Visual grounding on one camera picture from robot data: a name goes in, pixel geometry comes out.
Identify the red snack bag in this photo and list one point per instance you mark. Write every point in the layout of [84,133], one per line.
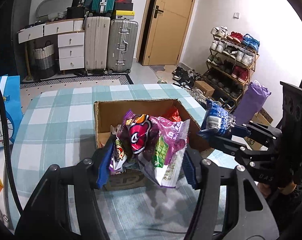
[172,114]

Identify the small cardboard box on floor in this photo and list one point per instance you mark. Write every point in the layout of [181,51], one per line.
[206,89]

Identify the blue snack bag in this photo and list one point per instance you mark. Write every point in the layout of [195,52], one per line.
[217,121]

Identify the woven laundry basket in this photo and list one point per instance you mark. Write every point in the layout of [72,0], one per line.
[45,60]

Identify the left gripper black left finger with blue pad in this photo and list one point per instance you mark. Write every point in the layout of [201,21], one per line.
[46,214]

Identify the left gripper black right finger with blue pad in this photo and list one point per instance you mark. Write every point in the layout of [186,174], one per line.
[247,214]

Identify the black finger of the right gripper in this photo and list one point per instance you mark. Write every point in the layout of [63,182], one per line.
[241,137]

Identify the white drawer desk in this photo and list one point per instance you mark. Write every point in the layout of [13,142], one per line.
[67,36]

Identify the stacked shoe boxes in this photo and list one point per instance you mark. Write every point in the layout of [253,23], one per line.
[123,10]

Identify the purple green snack bag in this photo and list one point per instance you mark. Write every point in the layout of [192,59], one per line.
[153,145]

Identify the silver suitcase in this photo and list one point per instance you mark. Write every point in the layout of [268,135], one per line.
[121,45]

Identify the brown cardboard SF box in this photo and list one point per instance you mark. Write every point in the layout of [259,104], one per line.
[108,116]

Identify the wooden shoe rack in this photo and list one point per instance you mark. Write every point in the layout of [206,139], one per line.
[230,65]

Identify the wooden door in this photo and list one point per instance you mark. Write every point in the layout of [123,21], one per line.
[163,31]

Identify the beige suitcase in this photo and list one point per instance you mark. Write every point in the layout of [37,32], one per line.
[96,42]

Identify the right hand holding gripper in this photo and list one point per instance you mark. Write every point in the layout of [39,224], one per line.
[266,189]

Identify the checkered teal tablecloth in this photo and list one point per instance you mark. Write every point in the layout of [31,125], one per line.
[58,128]

